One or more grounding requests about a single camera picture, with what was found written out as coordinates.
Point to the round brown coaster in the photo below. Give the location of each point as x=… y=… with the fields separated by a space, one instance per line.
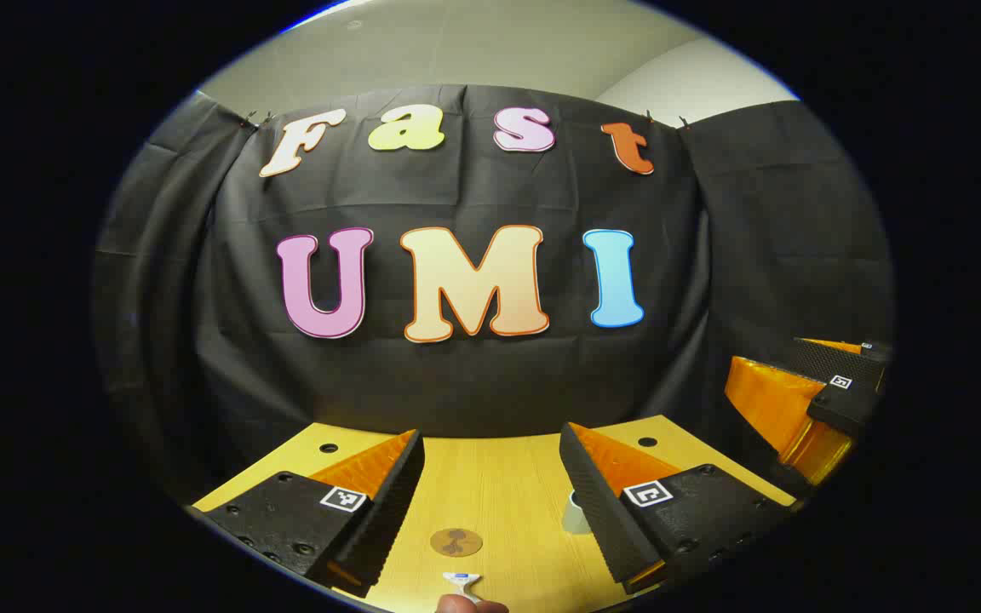
x=456 y=541

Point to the black backdrop cloth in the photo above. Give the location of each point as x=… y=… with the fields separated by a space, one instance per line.
x=456 y=383

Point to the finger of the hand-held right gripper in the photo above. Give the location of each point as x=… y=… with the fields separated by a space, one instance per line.
x=831 y=362
x=844 y=404

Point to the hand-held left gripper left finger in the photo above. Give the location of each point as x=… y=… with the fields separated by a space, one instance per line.
x=388 y=511

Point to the wooden desktop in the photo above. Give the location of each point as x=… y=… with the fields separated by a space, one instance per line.
x=490 y=485

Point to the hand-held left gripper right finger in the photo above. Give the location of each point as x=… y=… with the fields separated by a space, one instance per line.
x=601 y=519

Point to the white toothpaste tube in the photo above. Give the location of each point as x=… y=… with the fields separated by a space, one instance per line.
x=461 y=581

